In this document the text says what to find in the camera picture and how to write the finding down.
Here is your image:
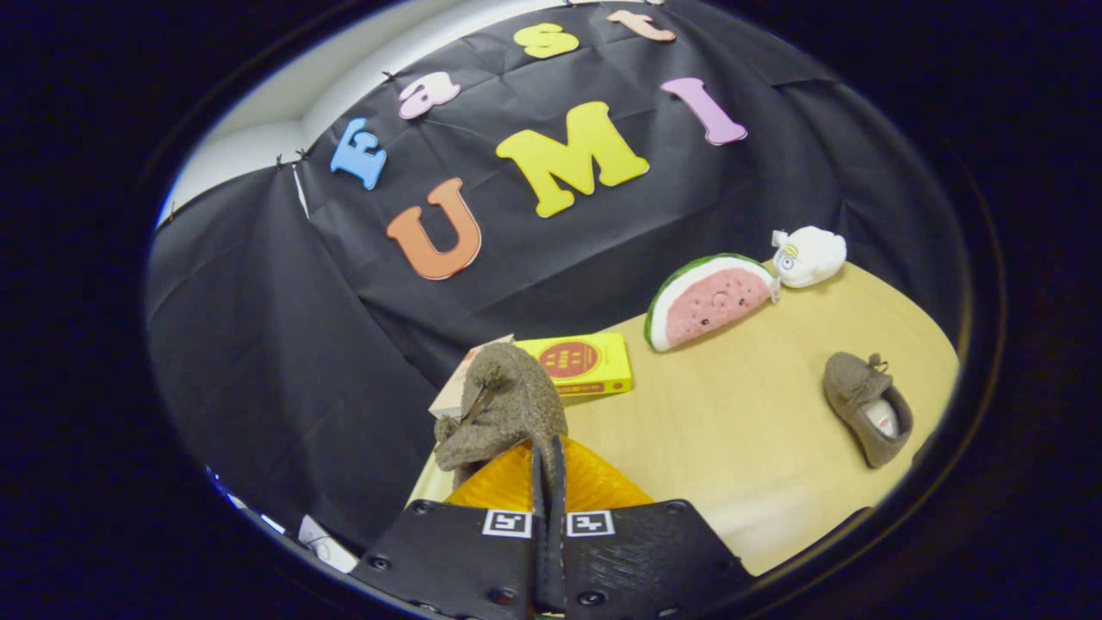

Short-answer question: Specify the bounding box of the watermelon slice plush toy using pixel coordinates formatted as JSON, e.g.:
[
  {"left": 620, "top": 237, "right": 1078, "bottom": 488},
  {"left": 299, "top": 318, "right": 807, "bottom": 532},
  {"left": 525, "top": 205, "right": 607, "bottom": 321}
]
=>
[{"left": 644, "top": 252, "right": 780, "bottom": 353}]

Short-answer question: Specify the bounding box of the black backdrop cloth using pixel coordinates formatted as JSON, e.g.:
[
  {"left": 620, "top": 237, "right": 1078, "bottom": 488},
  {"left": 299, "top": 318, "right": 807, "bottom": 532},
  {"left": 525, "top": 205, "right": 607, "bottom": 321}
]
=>
[{"left": 145, "top": 0, "right": 965, "bottom": 556}]

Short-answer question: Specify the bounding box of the white plush toy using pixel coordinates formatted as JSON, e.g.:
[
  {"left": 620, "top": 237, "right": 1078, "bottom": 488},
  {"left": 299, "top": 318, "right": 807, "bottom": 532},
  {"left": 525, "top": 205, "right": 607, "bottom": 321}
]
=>
[{"left": 771, "top": 226, "right": 848, "bottom": 289}]

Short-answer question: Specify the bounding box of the brown fuzzy shoe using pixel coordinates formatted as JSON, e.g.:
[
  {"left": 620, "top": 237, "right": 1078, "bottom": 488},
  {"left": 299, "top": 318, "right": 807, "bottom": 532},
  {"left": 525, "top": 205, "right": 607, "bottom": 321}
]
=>
[
  {"left": 433, "top": 343, "right": 569, "bottom": 485},
  {"left": 822, "top": 351, "right": 915, "bottom": 470}
]

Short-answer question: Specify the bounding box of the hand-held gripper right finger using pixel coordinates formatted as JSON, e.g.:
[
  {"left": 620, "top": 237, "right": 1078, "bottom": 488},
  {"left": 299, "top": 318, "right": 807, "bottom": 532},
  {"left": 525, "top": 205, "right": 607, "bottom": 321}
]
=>
[{"left": 549, "top": 434, "right": 756, "bottom": 620}]

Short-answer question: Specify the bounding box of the white flat device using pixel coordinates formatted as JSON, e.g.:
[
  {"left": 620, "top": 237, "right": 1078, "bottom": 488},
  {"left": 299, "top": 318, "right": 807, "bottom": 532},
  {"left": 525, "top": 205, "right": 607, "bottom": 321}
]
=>
[{"left": 297, "top": 515, "right": 359, "bottom": 574}]

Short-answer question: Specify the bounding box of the yellow book with red circle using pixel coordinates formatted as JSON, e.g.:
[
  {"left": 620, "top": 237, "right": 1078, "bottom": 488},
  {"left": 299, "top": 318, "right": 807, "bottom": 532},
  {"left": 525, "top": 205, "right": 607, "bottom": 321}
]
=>
[{"left": 514, "top": 332, "right": 634, "bottom": 398}]

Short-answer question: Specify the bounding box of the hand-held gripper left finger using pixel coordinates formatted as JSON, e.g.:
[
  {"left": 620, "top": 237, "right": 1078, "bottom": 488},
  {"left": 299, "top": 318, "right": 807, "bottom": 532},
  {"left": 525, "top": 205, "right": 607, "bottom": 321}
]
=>
[{"left": 349, "top": 435, "right": 553, "bottom": 620}]

